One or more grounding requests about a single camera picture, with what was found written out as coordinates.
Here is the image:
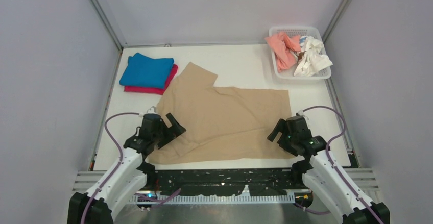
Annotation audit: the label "white t shirt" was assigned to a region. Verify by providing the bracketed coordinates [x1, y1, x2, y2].
[294, 35, 333, 77]

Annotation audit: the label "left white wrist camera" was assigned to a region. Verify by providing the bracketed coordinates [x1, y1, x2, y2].
[146, 106, 158, 114]

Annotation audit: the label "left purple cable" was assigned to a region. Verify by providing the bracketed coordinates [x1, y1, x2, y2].
[79, 111, 182, 224]

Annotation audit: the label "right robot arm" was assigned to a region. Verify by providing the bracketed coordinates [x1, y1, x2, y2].
[267, 116, 390, 223]

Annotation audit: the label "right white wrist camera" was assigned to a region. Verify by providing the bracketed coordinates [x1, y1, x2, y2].
[296, 110, 309, 120]

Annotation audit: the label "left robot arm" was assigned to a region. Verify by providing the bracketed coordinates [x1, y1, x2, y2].
[67, 113, 186, 223]

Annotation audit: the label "folded magenta t shirt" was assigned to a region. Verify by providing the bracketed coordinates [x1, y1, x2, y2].
[124, 63, 179, 96]

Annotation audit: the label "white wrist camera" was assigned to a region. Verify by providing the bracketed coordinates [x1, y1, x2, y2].
[146, 106, 158, 114]
[296, 110, 309, 120]

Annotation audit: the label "folded blue t shirt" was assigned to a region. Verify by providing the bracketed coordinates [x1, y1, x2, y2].
[119, 53, 175, 89]

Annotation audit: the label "pink t shirt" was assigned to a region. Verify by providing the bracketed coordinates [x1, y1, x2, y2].
[265, 32, 301, 72]

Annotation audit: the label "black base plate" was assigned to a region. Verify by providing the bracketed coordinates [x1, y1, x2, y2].
[141, 168, 309, 196]

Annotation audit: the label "aluminium frame rail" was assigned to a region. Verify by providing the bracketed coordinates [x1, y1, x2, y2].
[71, 168, 379, 206]

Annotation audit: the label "white plastic basket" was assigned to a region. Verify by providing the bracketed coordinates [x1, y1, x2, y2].
[268, 26, 331, 81]

